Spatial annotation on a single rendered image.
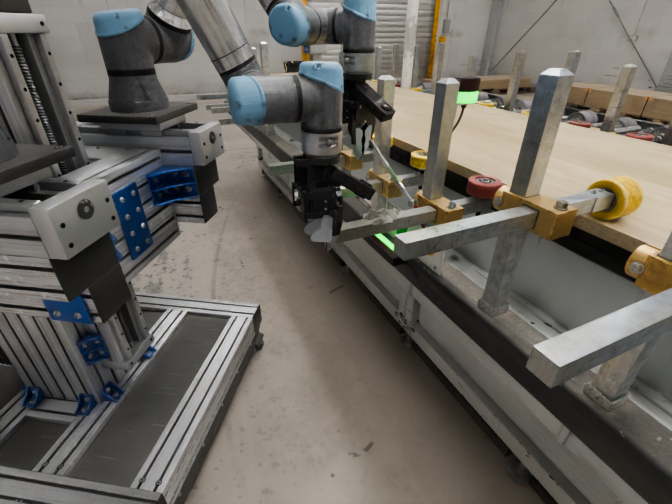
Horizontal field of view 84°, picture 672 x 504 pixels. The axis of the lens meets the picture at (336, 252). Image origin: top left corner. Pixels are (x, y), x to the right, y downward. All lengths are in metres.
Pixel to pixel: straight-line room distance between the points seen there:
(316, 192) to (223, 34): 0.31
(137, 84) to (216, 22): 0.46
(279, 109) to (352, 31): 0.37
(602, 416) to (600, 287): 0.30
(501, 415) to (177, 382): 1.07
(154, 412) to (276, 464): 0.42
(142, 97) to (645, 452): 1.26
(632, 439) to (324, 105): 0.70
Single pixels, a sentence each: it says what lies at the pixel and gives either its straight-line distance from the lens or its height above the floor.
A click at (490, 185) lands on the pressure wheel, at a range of 0.97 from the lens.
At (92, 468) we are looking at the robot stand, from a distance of 1.33.
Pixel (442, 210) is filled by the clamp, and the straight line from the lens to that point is 0.89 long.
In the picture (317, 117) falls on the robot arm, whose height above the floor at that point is 1.10.
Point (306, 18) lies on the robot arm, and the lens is 0.89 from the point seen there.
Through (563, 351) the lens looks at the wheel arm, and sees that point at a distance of 0.42.
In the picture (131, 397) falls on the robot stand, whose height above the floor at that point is 0.21.
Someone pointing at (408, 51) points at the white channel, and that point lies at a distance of 2.71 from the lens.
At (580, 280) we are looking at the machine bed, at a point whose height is 0.75.
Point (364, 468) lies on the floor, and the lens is 1.40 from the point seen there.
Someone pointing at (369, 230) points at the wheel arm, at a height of 0.85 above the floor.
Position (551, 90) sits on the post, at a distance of 0.70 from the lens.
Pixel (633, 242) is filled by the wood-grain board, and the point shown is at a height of 0.89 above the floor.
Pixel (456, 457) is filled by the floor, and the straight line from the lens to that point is 1.47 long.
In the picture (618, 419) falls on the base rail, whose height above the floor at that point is 0.70.
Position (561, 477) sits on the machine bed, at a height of 0.17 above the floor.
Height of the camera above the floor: 1.22
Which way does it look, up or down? 31 degrees down
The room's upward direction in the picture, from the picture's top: straight up
